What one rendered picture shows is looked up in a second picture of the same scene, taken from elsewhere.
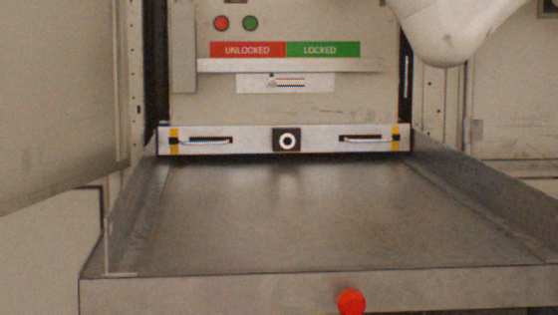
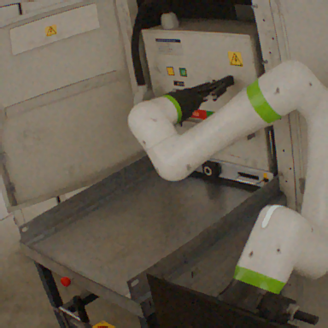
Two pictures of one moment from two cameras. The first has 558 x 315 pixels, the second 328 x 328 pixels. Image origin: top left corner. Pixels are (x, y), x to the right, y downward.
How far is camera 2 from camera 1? 1.67 m
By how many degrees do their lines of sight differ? 54
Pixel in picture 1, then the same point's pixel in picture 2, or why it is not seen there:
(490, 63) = not seen: hidden behind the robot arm
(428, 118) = (285, 172)
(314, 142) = (225, 172)
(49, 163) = (87, 170)
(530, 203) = (156, 269)
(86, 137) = (114, 153)
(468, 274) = (102, 289)
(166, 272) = (36, 248)
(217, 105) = not seen: hidden behind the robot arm
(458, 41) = (162, 172)
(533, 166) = not seen: outside the picture
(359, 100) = (247, 152)
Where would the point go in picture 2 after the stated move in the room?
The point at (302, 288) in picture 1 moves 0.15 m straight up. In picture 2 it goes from (62, 270) to (49, 229)
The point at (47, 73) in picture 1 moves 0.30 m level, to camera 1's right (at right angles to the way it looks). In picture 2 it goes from (79, 131) to (127, 144)
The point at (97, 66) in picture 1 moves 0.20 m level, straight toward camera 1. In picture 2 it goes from (120, 116) to (86, 137)
